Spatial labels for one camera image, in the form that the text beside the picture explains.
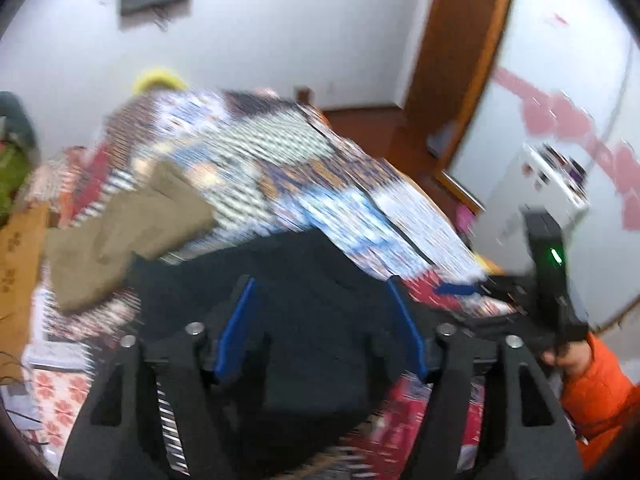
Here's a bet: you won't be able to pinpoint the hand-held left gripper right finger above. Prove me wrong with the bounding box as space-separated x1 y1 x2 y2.
365 276 585 480

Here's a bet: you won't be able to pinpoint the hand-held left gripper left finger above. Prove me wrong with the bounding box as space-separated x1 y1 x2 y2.
57 276 272 480

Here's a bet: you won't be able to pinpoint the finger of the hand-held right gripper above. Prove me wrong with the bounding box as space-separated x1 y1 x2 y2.
434 282 482 300

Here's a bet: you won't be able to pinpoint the black pants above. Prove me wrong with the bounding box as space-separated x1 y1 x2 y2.
129 227 427 480

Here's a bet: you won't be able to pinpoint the person's right forearm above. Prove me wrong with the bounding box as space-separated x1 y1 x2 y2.
557 332 640 472

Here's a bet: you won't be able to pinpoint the khaki pants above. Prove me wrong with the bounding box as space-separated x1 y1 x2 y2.
43 162 217 314

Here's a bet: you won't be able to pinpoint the person's right hand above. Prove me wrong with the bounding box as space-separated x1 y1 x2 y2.
542 341 595 380

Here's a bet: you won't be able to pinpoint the white stickered suitcase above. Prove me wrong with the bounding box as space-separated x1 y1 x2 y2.
482 142 592 262

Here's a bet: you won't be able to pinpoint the blue grey cloth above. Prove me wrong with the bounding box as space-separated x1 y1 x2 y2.
424 122 457 159

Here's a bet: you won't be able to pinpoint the pink heart stickers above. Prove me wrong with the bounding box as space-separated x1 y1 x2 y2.
492 67 640 232

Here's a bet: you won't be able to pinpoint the patchwork printed bedspread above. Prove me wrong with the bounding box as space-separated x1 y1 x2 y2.
22 87 522 480

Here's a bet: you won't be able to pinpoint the white sliding wardrobe door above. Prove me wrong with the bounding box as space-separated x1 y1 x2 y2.
439 0 640 332

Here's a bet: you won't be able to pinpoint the brown wooden door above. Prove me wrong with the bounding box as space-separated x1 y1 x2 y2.
387 0 519 172

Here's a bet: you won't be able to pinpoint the yellow foam tube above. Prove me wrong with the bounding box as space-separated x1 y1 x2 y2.
132 67 189 94

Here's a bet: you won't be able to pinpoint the green storage bag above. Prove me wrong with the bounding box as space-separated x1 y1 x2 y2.
0 147 34 227

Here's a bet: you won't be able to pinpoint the grey plush pillow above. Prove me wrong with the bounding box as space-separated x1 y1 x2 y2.
0 90 42 157

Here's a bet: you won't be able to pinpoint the thin black cable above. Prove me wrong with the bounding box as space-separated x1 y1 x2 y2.
0 350 26 421

